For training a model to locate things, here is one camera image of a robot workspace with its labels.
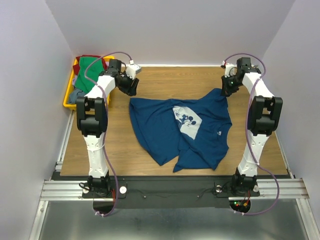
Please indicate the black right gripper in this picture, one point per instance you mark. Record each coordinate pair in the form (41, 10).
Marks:
(225, 89)

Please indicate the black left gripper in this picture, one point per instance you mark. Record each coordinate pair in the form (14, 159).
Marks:
(131, 90)

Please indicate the blue t shirt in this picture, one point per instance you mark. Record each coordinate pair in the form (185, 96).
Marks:
(193, 130)

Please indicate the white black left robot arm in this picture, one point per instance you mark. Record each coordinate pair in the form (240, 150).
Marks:
(92, 119)

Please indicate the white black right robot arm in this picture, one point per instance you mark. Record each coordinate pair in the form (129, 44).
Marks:
(262, 118)

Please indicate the grey t shirt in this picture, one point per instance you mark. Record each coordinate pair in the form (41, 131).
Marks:
(74, 95)

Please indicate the red t shirt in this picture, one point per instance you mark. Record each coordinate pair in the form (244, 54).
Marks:
(104, 61)

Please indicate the yellow plastic bin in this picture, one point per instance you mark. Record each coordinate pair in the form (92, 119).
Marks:
(70, 85)

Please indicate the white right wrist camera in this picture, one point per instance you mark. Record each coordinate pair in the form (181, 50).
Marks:
(229, 69)

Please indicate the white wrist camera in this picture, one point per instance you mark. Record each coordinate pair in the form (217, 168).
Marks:
(229, 69)
(132, 70)

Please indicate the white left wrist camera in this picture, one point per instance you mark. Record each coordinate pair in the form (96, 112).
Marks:
(132, 70)

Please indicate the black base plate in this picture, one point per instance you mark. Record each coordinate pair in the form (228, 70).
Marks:
(157, 192)

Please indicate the aluminium frame rail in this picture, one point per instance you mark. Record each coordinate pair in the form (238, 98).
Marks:
(58, 190)

